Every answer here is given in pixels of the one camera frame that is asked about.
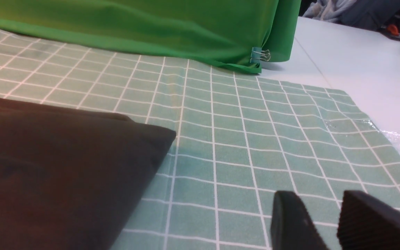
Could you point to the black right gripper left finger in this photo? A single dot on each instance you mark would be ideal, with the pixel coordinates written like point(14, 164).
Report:
point(291, 226)

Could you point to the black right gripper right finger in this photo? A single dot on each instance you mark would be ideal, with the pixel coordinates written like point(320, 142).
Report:
point(366, 223)

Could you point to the dark gray long-sleeve shirt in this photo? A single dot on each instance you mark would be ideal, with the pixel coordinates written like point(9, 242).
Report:
point(70, 179)

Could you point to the clear adhesive tape strip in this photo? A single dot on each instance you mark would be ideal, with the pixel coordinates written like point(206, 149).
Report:
point(361, 133)

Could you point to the green checkered tablecloth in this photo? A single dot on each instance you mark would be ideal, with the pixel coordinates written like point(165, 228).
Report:
point(240, 138)

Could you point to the silver binder clip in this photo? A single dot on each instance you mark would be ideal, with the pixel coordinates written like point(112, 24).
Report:
point(258, 55)

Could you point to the green backdrop cloth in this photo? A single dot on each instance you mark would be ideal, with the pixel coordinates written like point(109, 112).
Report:
point(220, 33)

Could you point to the gray background clutter pile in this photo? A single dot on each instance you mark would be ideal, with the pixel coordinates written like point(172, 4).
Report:
point(381, 16)

